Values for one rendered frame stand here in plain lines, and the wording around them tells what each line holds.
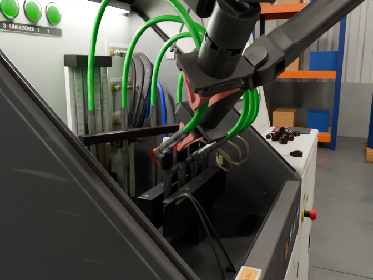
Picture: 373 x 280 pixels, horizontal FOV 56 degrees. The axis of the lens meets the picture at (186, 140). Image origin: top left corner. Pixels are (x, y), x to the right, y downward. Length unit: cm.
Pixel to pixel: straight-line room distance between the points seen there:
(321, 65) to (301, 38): 535
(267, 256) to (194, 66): 34
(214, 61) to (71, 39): 53
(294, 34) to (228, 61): 22
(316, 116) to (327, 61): 87
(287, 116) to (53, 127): 576
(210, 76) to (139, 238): 24
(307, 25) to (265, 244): 40
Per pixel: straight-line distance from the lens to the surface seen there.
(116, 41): 110
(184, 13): 61
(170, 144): 64
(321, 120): 613
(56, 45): 92
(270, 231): 72
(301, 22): 70
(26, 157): 51
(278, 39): 68
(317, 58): 603
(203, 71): 51
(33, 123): 49
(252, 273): 56
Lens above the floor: 126
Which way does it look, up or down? 11 degrees down
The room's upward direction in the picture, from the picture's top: straight up
